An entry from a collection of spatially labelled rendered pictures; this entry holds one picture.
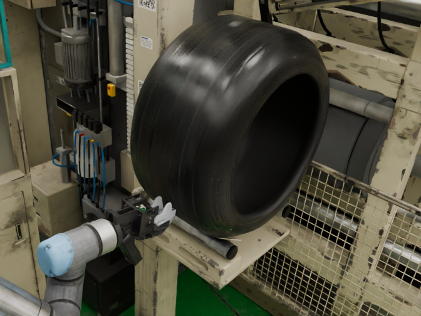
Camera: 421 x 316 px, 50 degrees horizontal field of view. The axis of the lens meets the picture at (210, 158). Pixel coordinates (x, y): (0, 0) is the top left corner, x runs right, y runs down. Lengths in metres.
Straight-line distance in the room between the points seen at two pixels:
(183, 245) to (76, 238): 0.48
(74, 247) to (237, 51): 0.55
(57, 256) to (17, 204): 0.75
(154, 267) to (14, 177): 0.59
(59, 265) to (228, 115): 0.46
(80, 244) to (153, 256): 0.79
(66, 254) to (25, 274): 0.93
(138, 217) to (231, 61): 0.41
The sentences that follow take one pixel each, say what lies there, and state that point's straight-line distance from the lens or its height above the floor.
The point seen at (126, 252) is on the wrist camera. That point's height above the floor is 1.03.
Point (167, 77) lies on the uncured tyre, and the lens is 1.08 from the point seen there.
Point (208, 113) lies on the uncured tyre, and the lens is 0.99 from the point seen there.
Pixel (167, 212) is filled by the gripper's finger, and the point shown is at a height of 1.08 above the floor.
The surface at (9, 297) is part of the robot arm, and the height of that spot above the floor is 1.14.
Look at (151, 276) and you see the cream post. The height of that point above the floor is 0.49.
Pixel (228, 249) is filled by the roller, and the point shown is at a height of 0.92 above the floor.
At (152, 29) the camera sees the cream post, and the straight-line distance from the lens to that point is 1.31.
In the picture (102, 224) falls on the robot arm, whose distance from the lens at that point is 0.99.
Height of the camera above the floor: 1.76
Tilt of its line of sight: 30 degrees down
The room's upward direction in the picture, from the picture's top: 5 degrees clockwise
